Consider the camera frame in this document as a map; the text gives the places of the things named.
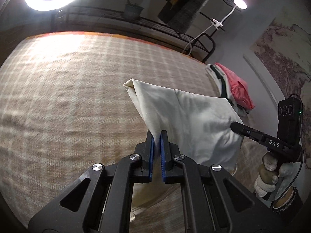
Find red folded garment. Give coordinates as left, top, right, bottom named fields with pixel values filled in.
left=215, top=63, right=255, bottom=110

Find plaid beige bed blanket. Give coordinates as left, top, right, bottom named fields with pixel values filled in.
left=1, top=32, right=266, bottom=232

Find dark green folded garment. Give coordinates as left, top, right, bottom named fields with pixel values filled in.
left=210, top=65, right=228, bottom=99

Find white lamp cable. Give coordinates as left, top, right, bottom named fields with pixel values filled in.
left=182, top=26, right=215, bottom=55

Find white clip lamp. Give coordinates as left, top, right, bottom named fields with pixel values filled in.
left=211, top=0, right=247, bottom=29

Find right gloved hand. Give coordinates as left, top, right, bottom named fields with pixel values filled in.
left=254, top=152, right=299, bottom=199

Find white folded garment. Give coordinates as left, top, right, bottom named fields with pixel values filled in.
left=206, top=63, right=255, bottom=117

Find black camera box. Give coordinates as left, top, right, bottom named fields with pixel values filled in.
left=277, top=93, right=303, bottom=145

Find potted green plant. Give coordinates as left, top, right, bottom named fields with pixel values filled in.
left=123, top=0, right=144, bottom=21

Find landscape painting wall tapestry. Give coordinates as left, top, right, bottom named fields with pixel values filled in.
left=250, top=17, right=310, bottom=169

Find cream white cloth garment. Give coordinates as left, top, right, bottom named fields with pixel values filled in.
left=123, top=78, right=245, bottom=222

